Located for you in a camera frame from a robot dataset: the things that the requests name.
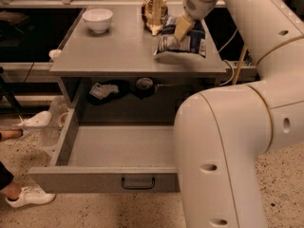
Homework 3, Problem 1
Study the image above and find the white sneaker lower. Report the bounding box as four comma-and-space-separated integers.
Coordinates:
5, 186, 56, 208

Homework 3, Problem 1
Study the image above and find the person leg upper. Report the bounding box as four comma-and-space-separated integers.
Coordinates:
0, 129, 23, 142

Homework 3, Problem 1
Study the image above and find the grey open top drawer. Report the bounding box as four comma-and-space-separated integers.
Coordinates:
29, 109, 179, 193

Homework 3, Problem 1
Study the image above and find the white cable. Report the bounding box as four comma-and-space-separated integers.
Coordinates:
217, 27, 239, 87

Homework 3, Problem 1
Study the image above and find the brown snack bag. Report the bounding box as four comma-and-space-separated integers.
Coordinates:
142, 0, 168, 36

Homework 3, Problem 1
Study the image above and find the person leg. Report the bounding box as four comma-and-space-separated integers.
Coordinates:
0, 162, 21, 200
0, 129, 23, 142

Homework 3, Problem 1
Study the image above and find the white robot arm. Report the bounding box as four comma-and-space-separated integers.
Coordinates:
174, 0, 304, 228

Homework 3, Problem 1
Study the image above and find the black round tape roll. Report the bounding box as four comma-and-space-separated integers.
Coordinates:
135, 77, 155, 99

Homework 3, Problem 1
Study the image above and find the white sneaker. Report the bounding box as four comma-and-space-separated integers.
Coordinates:
5, 186, 56, 208
17, 111, 52, 131

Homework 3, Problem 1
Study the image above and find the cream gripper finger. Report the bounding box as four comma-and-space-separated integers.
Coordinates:
174, 14, 195, 42

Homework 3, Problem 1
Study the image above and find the clear plastic bag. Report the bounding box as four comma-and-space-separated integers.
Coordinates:
38, 96, 69, 156

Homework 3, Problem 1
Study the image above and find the small white cup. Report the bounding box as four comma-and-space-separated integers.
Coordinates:
48, 49, 61, 61

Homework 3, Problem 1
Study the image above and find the white sneaker upper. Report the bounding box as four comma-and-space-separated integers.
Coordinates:
17, 111, 52, 131

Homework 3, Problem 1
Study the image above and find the blue chip bag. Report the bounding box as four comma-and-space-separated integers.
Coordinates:
155, 15, 206, 57

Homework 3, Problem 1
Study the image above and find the black pouch with label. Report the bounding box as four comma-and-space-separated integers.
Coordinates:
85, 80, 130, 105

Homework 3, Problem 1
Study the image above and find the white ceramic bowl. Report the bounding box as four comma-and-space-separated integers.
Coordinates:
82, 9, 113, 33

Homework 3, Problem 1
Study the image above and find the person leg lower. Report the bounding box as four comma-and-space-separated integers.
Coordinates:
0, 162, 21, 200

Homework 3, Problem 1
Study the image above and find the black drawer handle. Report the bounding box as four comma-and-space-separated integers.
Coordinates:
121, 178, 156, 190

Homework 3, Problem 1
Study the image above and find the wooden ladder frame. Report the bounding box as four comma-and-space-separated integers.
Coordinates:
232, 45, 248, 85

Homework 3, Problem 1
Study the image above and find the grey cabinet counter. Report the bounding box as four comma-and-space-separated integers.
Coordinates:
51, 3, 226, 124

